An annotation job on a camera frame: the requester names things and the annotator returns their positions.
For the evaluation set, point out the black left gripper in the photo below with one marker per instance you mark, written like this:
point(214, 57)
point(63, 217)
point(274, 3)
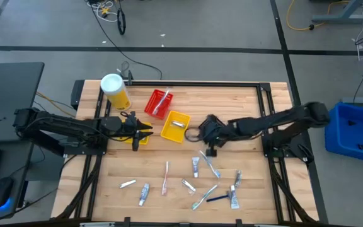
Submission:
point(115, 126)

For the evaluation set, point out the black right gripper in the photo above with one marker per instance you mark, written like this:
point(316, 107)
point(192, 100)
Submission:
point(219, 134)

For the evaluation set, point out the blue white toothbrush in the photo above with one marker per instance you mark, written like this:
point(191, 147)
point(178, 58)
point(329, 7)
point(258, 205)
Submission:
point(210, 164)
point(161, 102)

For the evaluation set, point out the small white toothpaste tube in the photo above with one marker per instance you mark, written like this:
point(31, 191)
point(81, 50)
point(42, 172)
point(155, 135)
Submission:
point(195, 167)
point(144, 194)
point(234, 198)

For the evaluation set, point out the red white toothbrush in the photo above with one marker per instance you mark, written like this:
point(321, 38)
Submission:
point(165, 178)

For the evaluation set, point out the blue disposable razor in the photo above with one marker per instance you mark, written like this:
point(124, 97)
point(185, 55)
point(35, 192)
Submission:
point(217, 198)

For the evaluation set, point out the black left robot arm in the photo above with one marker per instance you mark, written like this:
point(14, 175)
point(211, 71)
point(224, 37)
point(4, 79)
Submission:
point(58, 123)

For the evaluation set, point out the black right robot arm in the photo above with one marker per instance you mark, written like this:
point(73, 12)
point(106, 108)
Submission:
point(263, 121)

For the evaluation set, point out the yellow plastic basket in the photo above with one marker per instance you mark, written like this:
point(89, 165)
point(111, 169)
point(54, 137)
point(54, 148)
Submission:
point(143, 142)
point(172, 134)

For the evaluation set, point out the black plastic basket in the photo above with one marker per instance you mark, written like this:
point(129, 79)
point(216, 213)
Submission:
point(211, 118)

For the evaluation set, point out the red plastic basket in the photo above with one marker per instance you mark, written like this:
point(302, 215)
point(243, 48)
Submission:
point(150, 105)

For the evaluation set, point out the yellow wipes canister white lid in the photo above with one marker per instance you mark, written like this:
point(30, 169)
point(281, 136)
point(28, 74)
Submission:
point(115, 91)

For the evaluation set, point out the yellow connector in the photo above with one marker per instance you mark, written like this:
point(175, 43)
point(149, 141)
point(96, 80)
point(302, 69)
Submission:
point(105, 10)

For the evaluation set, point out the dark grey desk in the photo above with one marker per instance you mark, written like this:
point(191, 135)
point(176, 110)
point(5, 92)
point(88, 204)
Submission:
point(14, 160)

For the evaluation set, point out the black desk panel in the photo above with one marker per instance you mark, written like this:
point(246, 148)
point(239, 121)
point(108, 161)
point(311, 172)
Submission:
point(11, 94)

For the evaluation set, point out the blue plastic bin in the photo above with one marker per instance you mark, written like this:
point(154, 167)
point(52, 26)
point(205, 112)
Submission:
point(358, 138)

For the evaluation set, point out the black computer mouse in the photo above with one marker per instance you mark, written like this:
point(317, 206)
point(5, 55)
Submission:
point(2, 190)

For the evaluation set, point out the grey desk leg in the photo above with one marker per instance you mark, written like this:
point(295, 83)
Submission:
point(342, 19)

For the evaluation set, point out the black aluminium table frame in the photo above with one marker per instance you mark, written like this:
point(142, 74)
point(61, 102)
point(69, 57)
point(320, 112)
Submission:
point(200, 83)

